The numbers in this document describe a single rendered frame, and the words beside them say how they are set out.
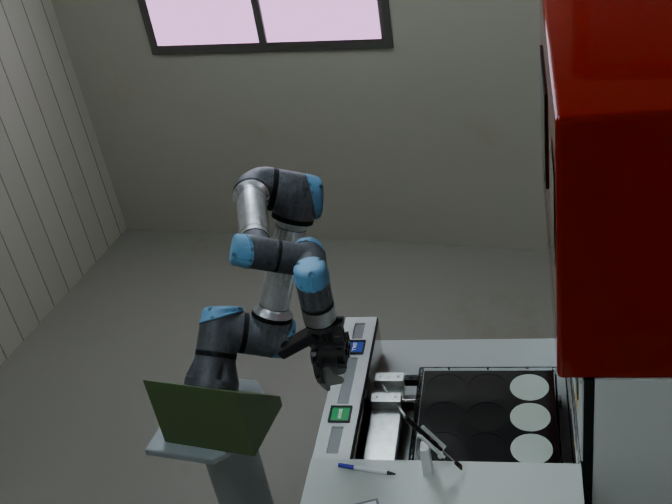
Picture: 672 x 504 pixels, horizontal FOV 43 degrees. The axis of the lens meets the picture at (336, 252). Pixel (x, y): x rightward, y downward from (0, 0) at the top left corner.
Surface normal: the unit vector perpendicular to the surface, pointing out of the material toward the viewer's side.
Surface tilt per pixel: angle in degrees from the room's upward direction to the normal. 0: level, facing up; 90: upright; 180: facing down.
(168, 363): 0
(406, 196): 90
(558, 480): 0
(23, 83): 90
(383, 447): 0
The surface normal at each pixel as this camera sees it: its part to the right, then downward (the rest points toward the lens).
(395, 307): -0.14, -0.83
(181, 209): -0.31, 0.56
